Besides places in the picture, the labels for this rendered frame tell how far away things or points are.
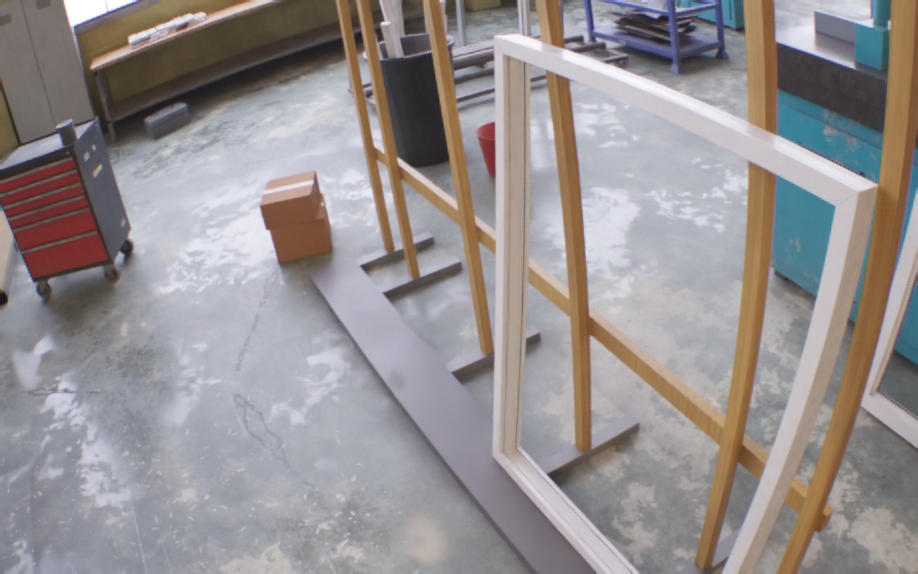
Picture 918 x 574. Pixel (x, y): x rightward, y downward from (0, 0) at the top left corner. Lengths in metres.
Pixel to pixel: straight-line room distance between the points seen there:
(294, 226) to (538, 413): 1.78
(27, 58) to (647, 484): 7.10
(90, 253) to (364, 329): 2.00
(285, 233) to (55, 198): 1.55
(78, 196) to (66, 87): 3.71
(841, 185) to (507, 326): 1.38
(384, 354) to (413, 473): 0.67
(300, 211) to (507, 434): 1.90
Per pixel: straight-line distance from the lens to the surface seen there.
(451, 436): 2.73
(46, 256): 4.72
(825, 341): 1.27
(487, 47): 6.56
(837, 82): 2.85
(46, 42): 7.93
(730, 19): 7.87
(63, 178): 4.39
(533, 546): 2.35
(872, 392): 2.90
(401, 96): 4.60
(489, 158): 4.46
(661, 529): 2.44
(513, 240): 2.13
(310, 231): 4.02
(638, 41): 6.65
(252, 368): 3.40
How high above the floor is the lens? 1.97
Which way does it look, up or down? 32 degrees down
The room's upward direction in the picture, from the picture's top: 10 degrees counter-clockwise
